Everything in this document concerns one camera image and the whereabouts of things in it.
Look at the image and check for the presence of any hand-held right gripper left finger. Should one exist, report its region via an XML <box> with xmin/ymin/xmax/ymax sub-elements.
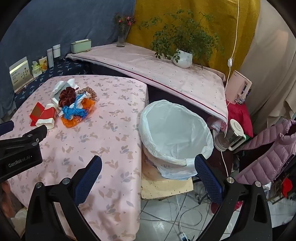
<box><xmin>25</xmin><ymin>155</ymin><xmax>103</xmax><ymax>241</ymax></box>

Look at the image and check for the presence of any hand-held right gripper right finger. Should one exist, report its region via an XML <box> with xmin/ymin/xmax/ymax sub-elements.
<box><xmin>194</xmin><ymin>154</ymin><xmax>272</xmax><ymax>241</ymax></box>

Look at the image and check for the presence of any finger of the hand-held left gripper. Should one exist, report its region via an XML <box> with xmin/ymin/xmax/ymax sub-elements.
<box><xmin>0</xmin><ymin>120</ymin><xmax>15</xmax><ymax>135</ymax></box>
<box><xmin>0</xmin><ymin>126</ymin><xmax>48</xmax><ymax>155</ymax></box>

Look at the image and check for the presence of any red packet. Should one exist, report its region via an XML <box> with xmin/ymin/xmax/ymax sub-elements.
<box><xmin>30</xmin><ymin>102</ymin><xmax>46</xmax><ymax>127</ymax></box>

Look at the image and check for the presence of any red paper cup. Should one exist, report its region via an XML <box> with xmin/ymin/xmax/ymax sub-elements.
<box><xmin>38</xmin><ymin>103</ymin><xmax>57</xmax><ymax>129</ymax></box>

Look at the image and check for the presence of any orange wrapper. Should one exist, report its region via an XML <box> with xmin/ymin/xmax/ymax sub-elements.
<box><xmin>60</xmin><ymin>98</ymin><xmax>95</xmax><ymax>128</ymax></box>

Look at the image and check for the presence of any blue mesh ribbon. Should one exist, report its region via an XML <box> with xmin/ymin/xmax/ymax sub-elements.
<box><xmin>62</xmin><ymin>105</ymin><xmax>87</xmax><ymax>120</ymax></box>

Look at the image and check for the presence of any trash bin with white liner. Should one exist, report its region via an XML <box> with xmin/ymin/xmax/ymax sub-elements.
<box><xmin>140</xmin><ymin>100</ymin><xmax>214</xmax><ymax>180</ymax></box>

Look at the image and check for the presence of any white tissue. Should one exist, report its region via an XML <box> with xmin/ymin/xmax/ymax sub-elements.
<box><xmin>50</xmin><ymin>79</ymin><xmax>76</xmax><ymax>100</ymax></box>

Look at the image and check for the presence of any brown patterned scrunchie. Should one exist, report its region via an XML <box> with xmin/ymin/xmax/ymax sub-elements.
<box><xmin>77</xmin><ymin>86</ymin><xmax>97</xmax><ymax>100</ymax></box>

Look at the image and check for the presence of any dark brown side table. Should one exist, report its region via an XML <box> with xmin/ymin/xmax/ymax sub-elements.
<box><xmin>210</xmin><ymin>130</ymin><xmax>234</xmax><ymax>178</ymax></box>

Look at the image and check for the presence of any cream foam board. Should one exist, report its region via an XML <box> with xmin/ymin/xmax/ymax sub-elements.
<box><xmin>141</xmin><ymin>176</ymin><xmax>194</xmax><ymax>200</ymax></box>

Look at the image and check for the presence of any glass electric kettle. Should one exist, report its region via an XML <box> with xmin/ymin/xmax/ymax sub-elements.
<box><xmin>214</xmin><ymin>119</ymin><xmax>247</xmax><ymax>152</ymax></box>

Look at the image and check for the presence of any white card box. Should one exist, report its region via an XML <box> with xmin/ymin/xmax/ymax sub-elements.
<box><xmin>9</xmin><ymin>56</ymin><xmax>34</xmax><ymax>93</ymax></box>

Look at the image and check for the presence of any purple down jacket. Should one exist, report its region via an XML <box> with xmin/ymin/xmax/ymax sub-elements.
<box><xmin>235</xmin><ymin>118</ymin><xmax>296</xmax><ymax>186</ymax></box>

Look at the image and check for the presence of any small green white box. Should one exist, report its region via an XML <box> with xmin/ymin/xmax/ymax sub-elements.
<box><xmin>32</xmin><ymin>61</ymin><xmax>42</xmax><ymax>78</ymax></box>

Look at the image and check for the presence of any red cloth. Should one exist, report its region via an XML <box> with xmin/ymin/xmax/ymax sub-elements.
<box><xmin>228</xmin><ymin>103</ymin><xmax>254</xmax><ymax>138</ymax></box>

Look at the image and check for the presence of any slim white bottle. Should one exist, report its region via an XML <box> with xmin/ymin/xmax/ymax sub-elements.
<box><xmin>47</xmin><ymin>49</ymin><xmax>55</xmax><ymax>68</ymax></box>

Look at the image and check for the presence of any navy floral cloth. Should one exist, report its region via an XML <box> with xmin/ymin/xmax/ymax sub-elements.
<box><xmin>14</xmin><ymin>58</ymin><xmax>91</xmax><ymax>109</ymax></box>

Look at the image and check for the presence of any pale green tissue box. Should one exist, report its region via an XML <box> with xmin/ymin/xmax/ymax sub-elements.
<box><xmin>70</xmin><ymin>39</ymin><xmax>92</xmax><ymax>54</ymax></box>

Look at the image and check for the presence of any blue backdrop cloth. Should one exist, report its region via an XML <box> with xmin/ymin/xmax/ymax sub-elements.
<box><xmin>0</xmin><ymin>0</ymin><xmax>137</xmax><ymax>112</ymax></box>

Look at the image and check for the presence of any pink blanket with red stripe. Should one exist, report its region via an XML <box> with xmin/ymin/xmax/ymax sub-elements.
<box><xmin>66</xmin><ymin>43</ymin><xmax>229</xmax><ymax>126</ymax></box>

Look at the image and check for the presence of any potted plant in white pot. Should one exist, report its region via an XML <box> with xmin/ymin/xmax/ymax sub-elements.
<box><xmin>139</xmin><ymin>9</ymin><xmax>225</xmax><ymax>69</ymax></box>

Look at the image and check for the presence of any beige curtain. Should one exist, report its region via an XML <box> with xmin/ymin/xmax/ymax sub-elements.
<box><xmin>238</xmin><ymin>0</ymin><xmax>296</xmax><ymax>128</ymax></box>

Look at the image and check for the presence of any glass vase with red flowers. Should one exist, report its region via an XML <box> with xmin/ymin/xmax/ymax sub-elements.
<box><xmin>113</xmin><ymin>13</ymin><xmax>136</xmax><ymax>48</ymax></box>

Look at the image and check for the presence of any yellow backdrop cloth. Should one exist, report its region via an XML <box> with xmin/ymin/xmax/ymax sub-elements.
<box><xmin>126</xmin><ymin>0</ymin><xmax>261</xmax><ymax>77</ymax></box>

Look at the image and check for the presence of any white kettle cable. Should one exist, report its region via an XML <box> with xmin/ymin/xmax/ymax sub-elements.
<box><xmin>221</xmin><ymin>151</ymin><xmax>230</xmax><ymax>178</ymax></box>

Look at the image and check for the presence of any white floor cable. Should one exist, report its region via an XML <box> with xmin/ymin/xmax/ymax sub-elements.
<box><xmin>175</xmin><ymin>196</ymin><xmax>184</xmax><ymax>235</ymax></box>

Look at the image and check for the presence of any white cable with switch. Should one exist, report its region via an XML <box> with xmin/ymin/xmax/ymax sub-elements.
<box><xmin>225</xmin><ymin>0</ymin><xmax>240</xmax><ymax>93</ymax></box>

